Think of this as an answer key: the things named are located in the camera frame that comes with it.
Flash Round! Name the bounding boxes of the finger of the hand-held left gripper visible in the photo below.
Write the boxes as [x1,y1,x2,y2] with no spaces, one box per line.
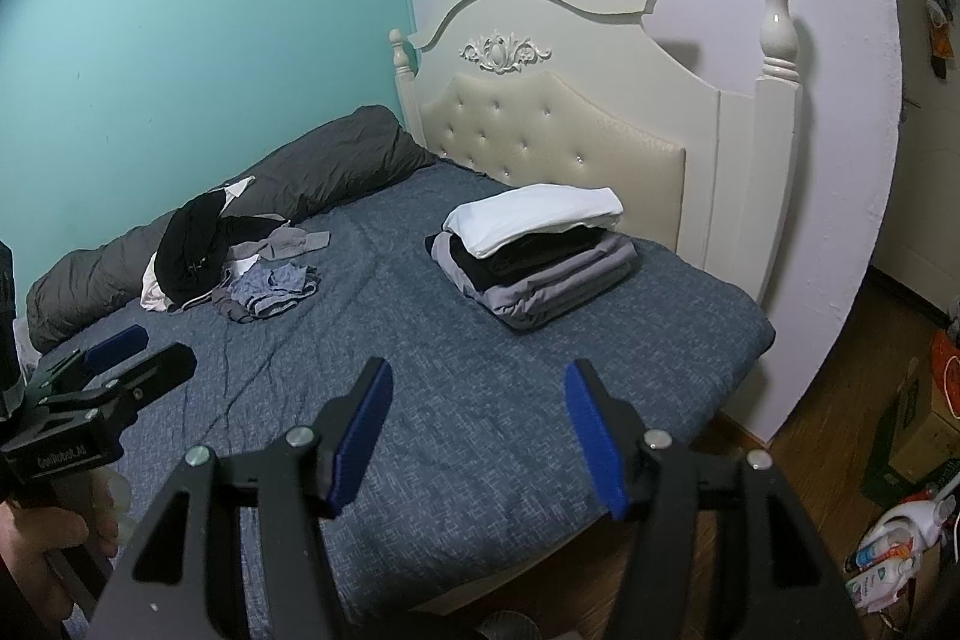
[30,323,149,395]
[86,342,197,425]

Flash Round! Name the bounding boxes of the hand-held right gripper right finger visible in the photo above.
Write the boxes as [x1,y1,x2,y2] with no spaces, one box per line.
[564,359,875,640]

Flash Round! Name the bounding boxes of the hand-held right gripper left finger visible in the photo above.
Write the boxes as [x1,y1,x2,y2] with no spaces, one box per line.
[90,357,395,640]

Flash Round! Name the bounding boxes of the white polo shirt black trim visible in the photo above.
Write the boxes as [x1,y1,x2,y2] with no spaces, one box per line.
[442,184,623,259]

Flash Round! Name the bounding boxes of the person's left hand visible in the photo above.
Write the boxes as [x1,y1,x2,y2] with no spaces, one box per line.
[0,467,121,640]

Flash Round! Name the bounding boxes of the cream shirt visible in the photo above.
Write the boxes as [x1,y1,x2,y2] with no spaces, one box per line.
[140,257,170,313]

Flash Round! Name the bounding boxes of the light grey blanket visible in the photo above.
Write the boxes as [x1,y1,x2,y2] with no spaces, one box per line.
[13,321,42,378]

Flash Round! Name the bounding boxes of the bed with blue sheet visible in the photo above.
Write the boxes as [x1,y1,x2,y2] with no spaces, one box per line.
[15,156,777,640]

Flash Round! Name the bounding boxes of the blue checked shorts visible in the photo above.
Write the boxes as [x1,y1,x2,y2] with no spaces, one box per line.
[229,263,320,319]

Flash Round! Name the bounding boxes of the folded grey garment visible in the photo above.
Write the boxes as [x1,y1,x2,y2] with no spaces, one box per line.
[431,231,640,332]

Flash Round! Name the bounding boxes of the dark grey duvet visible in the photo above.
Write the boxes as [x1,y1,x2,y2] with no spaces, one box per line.
[26,105,440,352]

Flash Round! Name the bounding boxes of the white plastic bottle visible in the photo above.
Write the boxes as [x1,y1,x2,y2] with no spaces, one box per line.
[846,554,925,615]

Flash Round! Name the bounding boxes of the cream tufted headboard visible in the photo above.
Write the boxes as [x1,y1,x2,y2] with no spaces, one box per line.
[388,0,803,311]

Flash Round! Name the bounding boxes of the cardboard box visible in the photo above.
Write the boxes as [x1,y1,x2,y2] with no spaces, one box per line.
[862,355,960,498]

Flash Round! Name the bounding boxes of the orange bag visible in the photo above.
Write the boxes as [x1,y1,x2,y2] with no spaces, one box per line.
[932,329,960,420]

